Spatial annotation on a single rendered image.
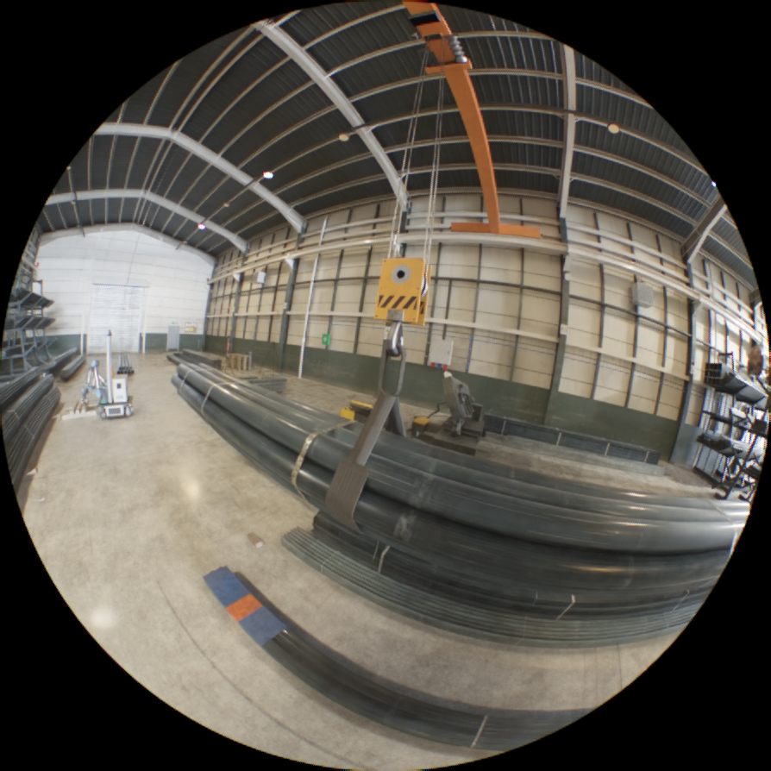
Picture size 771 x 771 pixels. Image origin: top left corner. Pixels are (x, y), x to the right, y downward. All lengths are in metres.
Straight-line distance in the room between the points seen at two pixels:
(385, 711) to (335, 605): 0.97
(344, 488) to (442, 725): 1.60
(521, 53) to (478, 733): 9.68
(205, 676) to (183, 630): 0.39
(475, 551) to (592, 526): 0.46
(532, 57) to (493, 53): 0.93
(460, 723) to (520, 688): 0.57
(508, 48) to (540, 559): 8.46
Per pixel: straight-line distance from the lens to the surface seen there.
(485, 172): 6.08
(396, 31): 8.13
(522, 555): 0.98
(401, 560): 1.99
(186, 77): 10.88
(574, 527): 1.02
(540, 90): 8.41
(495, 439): 6.32
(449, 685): 2.06
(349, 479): 1.04
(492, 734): 1.95
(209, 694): 2.06
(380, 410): 1.09
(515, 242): 8.34
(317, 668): 1.80
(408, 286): 1.09
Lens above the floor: 1.92
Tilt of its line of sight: 9 degrees down
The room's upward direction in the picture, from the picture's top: 8 degrees clockwise
